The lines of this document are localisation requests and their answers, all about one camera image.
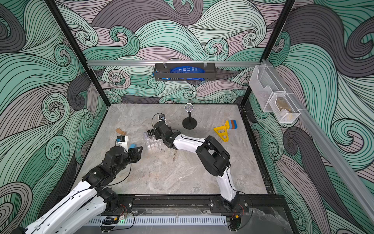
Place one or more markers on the clear wall bin large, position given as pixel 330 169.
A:
pixel 265 85

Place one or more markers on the clear wall bin small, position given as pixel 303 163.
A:
pixel 282 109

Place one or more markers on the black corner frame post right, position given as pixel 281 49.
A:
pixel 275 15

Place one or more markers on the aluminium rail wall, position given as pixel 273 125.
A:
pixel 153 62
pixel 345 172

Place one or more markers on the black wire shelf basket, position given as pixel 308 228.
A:
pixel 162 72

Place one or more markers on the tan wooden arch block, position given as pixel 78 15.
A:
pixel 121 132

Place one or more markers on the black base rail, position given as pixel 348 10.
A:
pixel 212 203

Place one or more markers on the yellow triangle toy block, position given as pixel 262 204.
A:
pixel 222 131

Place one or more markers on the blue object in basket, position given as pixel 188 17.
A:
pixel 187 70

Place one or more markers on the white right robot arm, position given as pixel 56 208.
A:
pixel 213 156

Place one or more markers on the clear acrylic lipstick organizer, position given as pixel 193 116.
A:
pixel 154 143

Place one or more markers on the black corner frame post left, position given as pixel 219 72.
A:
pixel 77 50

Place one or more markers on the black microphone stand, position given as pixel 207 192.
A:
pixel 189 122

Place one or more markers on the aluminium rail right wall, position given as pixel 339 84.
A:
pixel 345 172

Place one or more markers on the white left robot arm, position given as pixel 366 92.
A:
pixel 88 199

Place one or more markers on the black corner frame post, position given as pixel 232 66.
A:
pixel 77 50
pixel 275 15

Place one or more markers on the white perforated cable tray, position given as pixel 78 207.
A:
pixel 174 220

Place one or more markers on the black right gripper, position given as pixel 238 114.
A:
pixel 157 133

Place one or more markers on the multicolour stacked toy blocks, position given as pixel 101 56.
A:
pixel 231 124

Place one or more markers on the aluminium rail back wall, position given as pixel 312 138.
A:
pixel 153 62

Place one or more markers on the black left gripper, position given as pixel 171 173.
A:
pixel 135 154

